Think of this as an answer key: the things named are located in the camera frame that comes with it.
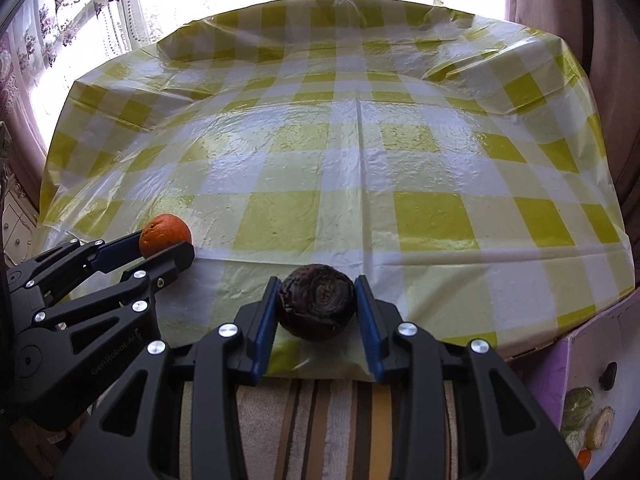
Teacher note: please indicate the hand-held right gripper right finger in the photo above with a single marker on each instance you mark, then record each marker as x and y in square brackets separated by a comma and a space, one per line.
[372, 335]

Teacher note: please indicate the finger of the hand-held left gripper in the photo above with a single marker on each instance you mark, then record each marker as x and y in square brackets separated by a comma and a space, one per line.
[165, 270]
[117, 252]

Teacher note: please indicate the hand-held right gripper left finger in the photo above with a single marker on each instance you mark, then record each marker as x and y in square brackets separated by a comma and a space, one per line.
[265, 335]

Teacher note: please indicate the orange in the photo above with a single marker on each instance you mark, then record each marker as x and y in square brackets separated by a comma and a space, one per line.
[584, 460]
[165, 232]

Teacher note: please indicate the dark wrinkled fruit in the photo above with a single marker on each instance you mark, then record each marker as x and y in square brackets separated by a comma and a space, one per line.
[315, 302]
[608, 377]

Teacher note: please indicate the purple cardboard box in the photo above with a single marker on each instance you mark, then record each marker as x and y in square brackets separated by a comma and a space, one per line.
[582, 355]

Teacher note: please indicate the large green cabbage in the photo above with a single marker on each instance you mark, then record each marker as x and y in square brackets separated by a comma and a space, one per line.
[579, 407]

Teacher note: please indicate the white ornate cabinet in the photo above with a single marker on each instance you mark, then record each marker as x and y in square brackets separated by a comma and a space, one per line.
[17, 230]

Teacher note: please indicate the striped towel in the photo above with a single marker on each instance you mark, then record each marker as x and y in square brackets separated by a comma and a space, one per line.
[330, 430]

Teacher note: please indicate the yellow checked plastic tablecloth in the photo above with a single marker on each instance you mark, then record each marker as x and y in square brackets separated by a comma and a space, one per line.
[350, 160]

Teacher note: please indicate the small green wrapped cabbage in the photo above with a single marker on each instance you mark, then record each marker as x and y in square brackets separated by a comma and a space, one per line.
[572, 441]

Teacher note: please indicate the floral lace curtain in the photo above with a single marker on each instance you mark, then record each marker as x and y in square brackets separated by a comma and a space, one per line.
[100, 20]

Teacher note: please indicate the brown curtain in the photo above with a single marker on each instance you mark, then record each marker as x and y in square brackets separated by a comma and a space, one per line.
[575, 20]

